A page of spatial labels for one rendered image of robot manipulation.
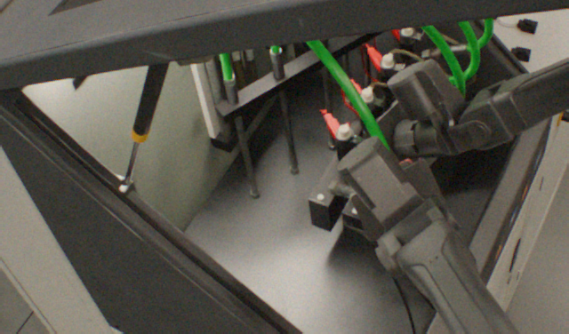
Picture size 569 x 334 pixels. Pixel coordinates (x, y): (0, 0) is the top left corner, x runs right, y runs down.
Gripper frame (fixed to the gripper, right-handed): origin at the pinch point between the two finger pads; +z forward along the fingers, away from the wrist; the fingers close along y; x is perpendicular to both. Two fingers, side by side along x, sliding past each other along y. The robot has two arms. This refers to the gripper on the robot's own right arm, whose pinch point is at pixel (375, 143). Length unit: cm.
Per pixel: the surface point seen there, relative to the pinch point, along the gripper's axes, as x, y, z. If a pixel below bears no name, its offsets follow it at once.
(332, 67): 10.1, 17.4, -21.7
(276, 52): -1.8, 18.1, 13.1
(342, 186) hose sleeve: 10.2, -0.1, -3.8
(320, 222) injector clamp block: 7.2, -9.7, 19.1
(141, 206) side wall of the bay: 35.1, 17.0, -7.0
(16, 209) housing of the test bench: 45, 24, 21
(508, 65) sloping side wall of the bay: -33.5, -8.3, 4.8
